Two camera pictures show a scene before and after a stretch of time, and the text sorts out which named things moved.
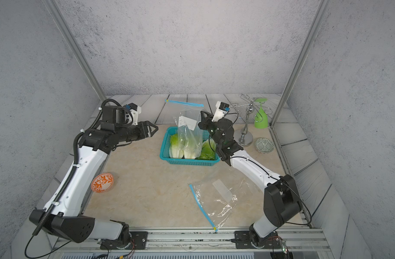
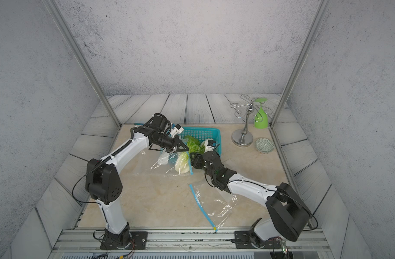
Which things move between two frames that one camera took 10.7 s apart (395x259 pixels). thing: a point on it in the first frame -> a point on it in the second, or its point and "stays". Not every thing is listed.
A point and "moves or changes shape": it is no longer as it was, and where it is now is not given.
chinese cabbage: x=193 y=145 stays
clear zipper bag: x=190 y=134 -> x=174 y=164
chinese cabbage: x=176 y=148 moves or changes shape
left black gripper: x=144 y=124 -> x=177 y=141
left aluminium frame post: x=65 y=31 stays
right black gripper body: x=213 y=130 -> x=201 y=163
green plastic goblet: x=260 y=117 stays
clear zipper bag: x=217 y=198 stays
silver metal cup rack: x=242 y=137 stays
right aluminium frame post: x=320 y=13 stays
